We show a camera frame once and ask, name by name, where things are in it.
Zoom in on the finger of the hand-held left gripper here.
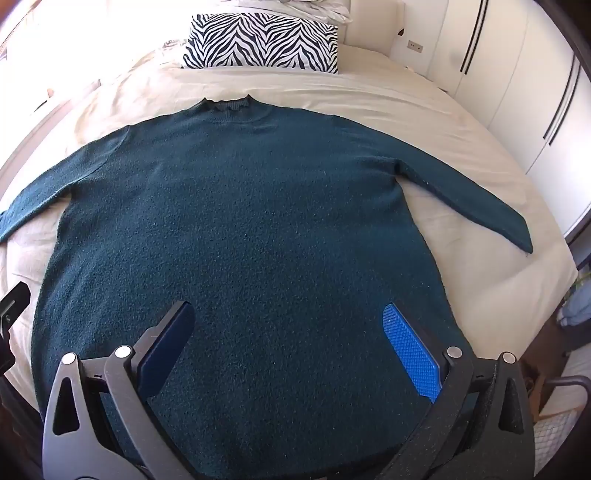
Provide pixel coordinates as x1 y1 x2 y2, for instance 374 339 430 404
0 282 31 376

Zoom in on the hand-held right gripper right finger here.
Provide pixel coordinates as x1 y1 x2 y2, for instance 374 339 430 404
381 302 549 480

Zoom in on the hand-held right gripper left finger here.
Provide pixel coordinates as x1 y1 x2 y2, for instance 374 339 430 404
41 300 204 480

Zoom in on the dark teal knit sweater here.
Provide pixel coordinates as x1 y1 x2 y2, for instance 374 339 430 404
0 95 534 476

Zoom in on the grey mesh chair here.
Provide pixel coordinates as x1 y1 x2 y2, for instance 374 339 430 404
529 373 587 480

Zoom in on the light blue cloth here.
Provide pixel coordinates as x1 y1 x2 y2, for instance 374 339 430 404
556 265 591 330

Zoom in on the cream bed sheet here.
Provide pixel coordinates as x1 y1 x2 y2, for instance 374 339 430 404
0 45 581 402

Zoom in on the zebra print pillow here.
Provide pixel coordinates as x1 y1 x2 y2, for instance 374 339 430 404
181 12 346 75

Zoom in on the white crumpled duvet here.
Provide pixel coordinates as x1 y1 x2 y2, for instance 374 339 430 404
228 0 354 25

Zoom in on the white wardrobe with black handles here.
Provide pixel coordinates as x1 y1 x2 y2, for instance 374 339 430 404
401 0 591 243

